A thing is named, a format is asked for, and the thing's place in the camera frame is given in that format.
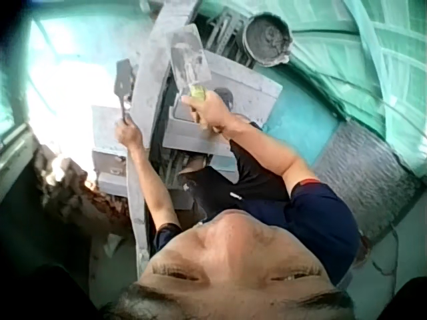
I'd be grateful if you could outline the person's left hand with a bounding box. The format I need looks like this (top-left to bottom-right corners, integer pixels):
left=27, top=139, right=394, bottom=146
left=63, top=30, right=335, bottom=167
left=114, top=117, right=144, bottom=149

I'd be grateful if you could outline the person's right hand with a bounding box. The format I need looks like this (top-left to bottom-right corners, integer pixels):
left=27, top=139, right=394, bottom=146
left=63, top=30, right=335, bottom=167
left=181, top=91, right=240, bottom=135

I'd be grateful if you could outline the small dark margin trowel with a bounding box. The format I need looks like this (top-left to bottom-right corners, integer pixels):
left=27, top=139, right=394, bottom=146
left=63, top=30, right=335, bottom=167
left=113, top=58, right=135, bottom=125

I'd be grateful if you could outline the steel trowel with yellow handle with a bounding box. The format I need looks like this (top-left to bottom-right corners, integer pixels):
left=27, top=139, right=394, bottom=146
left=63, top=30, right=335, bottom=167
left=169, top=23, right=214, bottom=103

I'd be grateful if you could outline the grey concrete block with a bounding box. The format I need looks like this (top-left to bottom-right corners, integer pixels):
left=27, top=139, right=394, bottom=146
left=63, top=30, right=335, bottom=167
left=91, top=104, right=135, bottom=198

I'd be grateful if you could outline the long grey concrete beam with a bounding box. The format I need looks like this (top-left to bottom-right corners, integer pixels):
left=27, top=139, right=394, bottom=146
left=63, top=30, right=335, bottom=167
left=125, top=0, right=204, bottom=271

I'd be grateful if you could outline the heap of broken bricks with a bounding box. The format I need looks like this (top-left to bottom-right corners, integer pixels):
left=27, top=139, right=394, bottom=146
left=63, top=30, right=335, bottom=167
left=32, top=146, right=136, bottom=236

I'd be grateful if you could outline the grey work platform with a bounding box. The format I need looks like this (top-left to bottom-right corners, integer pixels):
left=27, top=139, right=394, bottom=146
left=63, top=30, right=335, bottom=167
left=162, top=49, right=284, bottom=158

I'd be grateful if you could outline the bucket of grey mortar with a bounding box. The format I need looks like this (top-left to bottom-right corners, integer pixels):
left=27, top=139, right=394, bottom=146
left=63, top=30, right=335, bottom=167
left=241, top=11, right=294, bottom=68

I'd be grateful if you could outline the grey ribbed sheet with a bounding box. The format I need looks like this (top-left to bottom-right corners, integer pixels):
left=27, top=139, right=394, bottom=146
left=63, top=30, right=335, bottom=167
left=313, top=119, right=425, bottom=243

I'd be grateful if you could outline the green safety net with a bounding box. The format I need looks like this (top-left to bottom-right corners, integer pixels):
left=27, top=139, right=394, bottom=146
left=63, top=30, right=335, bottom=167
left=289, top=0, right=427, bottom=179

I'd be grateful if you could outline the grey metal frame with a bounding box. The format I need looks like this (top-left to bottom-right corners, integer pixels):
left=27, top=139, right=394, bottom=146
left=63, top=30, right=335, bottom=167
left=201, top=5, right=256, bottom=69

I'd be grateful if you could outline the thin dark cable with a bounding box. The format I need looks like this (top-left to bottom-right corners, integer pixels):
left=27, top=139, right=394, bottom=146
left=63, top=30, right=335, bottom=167
left=365, top=225, right=403, bottom=278

